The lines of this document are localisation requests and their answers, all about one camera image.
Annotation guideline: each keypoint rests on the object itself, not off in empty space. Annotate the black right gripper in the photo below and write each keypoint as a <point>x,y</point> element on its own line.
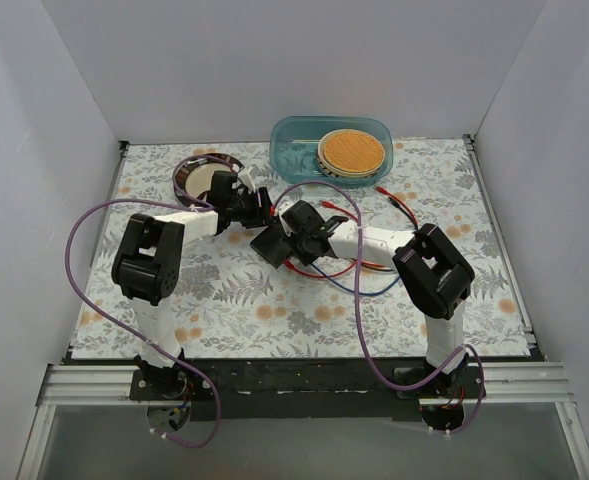
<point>284,242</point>

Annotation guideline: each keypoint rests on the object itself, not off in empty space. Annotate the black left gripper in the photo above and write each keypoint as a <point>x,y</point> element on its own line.
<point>263,206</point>

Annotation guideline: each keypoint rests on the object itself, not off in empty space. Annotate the black network switch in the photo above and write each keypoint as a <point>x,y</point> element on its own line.
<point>271,245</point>

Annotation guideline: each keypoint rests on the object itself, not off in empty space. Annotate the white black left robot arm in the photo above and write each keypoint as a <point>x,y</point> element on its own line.
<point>147,262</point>

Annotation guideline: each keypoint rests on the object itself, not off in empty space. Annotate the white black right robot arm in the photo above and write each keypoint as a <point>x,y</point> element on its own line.
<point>433,272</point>

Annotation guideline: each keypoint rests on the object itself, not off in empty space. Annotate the dark rimmed beige plate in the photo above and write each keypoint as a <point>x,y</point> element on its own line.
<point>193,175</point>

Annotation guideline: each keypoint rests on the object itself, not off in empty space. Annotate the striped bowl in container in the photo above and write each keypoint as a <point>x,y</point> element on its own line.
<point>334,167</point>

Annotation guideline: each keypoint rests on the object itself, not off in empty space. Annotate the teal transparent plastic container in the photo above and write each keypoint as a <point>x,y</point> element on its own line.
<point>350,152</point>

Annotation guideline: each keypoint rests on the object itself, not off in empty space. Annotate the orange woven round coaster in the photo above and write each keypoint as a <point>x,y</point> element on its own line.
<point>352,150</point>

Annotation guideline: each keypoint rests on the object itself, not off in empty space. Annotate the floral patterned table mat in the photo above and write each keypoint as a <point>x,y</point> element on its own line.
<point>229,303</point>

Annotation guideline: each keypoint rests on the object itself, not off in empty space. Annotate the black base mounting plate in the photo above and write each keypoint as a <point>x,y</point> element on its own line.
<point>253,389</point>

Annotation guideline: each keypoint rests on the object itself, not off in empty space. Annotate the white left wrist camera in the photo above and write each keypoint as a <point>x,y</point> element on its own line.
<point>247,177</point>

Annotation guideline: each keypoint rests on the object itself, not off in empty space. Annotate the aluminium frame rail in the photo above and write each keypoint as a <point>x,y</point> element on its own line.
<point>513,382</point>

